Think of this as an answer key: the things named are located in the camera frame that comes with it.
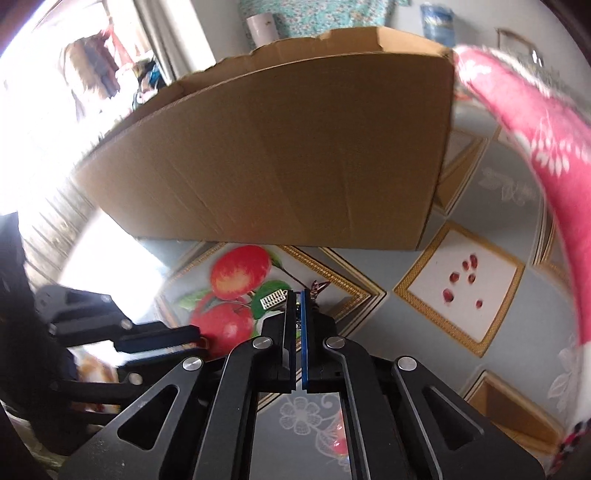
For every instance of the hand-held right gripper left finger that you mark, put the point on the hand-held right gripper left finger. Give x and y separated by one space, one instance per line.
291 350

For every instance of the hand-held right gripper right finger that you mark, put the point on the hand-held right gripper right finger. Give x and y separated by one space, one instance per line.
304 350

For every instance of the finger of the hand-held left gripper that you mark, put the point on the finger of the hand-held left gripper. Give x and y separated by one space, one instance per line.
101 383
152 334

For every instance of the silver rhinestone hair clip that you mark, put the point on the silver rhinestone hair clip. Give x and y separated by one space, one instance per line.
272 300

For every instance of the small metal clasp charm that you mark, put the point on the small metal clasp charm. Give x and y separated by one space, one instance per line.
319 290

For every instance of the brown cardboard box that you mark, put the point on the brown cardboard box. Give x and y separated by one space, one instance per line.
277 161

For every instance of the pile of dark clothes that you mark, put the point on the pile of dark clothes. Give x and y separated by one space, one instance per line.
148 83

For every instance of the hanging clothes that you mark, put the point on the hanging clothes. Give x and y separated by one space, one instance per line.
92 60

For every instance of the pink floral blanket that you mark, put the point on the pink floral blanket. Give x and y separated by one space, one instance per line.
554 152

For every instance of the teal floral cloth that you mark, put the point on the teal floral cloth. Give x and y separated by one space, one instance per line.
323 16

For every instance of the blue water bottle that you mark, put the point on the blue water bottle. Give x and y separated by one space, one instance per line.
437 23

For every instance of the grey glitter handbag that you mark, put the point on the grey glitter handbag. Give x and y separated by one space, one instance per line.
535 64

